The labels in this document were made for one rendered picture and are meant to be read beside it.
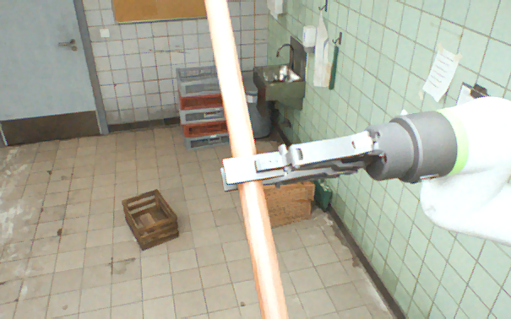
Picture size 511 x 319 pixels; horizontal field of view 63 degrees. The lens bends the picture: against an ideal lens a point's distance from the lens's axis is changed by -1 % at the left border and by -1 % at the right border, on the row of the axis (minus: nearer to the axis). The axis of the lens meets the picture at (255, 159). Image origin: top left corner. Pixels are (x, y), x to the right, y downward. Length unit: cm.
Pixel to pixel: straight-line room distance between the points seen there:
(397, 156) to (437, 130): 6
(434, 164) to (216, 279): 256
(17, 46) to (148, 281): 268
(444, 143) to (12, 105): 462
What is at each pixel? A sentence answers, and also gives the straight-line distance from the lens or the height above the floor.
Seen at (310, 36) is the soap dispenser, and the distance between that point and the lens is 342.
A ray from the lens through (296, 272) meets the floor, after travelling 308.
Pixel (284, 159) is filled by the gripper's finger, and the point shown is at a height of 199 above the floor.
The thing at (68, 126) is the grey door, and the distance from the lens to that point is 494.
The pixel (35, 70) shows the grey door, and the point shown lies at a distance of 474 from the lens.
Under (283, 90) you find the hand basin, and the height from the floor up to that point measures 81.
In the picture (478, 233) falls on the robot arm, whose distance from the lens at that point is 74.
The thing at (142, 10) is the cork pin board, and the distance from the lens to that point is 449.
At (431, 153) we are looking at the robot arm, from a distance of 57.
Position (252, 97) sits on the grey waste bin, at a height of 49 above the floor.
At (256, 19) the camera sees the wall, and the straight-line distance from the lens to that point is 469.
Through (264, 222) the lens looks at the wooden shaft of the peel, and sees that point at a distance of 50.
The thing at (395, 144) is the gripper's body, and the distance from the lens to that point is 55.
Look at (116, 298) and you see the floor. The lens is 305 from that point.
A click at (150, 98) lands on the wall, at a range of 479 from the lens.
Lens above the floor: 225
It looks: 32 degrees down
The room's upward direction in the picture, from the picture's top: straight up
